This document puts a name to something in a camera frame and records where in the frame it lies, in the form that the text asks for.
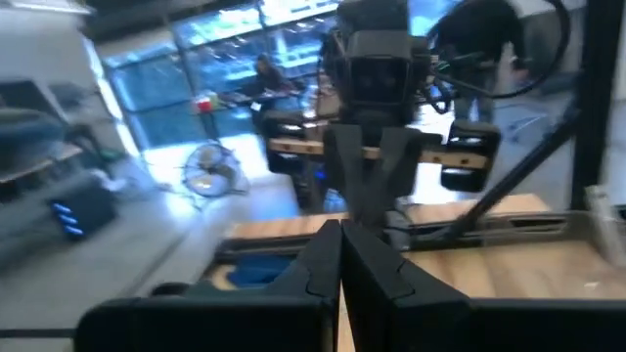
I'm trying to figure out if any black box with blue lights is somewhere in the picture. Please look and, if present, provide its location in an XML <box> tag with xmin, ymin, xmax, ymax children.
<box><xmin>46</xmin><ymin>187</ymin><xmax>119</xmax><ymax>244</ymax></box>

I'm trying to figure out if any person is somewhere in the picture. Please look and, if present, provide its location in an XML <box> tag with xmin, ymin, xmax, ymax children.
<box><xmin>243</xmin><ymin>51</ymin><xmax>300</xmax><ymax>99</ymax></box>
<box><xmin>428</xmin><ymin>0</ymin><xmax>532</xmax><ymax>124</ymax></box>

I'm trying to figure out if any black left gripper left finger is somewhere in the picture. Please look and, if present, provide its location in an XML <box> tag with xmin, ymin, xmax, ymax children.
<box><xmin>72</xmin><ymin>219</ymin><xmax>342</xmax><ymax>352</ymax></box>

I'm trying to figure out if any blue cloth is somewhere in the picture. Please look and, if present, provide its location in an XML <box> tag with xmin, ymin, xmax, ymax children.
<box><xmin>226</xmin><ymin>253</ymin><xmax>295</xmax><ymax>289</ymax></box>

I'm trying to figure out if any round floor fan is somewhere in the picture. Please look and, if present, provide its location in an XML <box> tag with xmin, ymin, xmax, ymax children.
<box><xmin>180</xmin><ymin>140</ymin><xmax>248</xmax><ymax>200</ymax></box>

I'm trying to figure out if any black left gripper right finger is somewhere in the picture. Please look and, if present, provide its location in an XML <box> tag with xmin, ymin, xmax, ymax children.
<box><xmin>341</xmin><ymin>219</ymin><xmax>626</xmax><ymax>352</ymax></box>

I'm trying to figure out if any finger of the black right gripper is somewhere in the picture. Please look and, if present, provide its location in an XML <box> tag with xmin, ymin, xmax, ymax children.
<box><xmin>364</xmin><ymin>127</ymin><xmax>418</xmax><ymax>227</ymax></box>
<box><xmin>323</xmin><ymin>124</ymin><xmax>367</xmax><ymax>224</ymax></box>

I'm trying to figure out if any grey storage shelf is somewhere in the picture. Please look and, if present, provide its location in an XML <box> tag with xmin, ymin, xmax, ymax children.
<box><xmin>0</xmin><ymin>77</ymin><xmax>121</xmax><ymax>201</ymax></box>

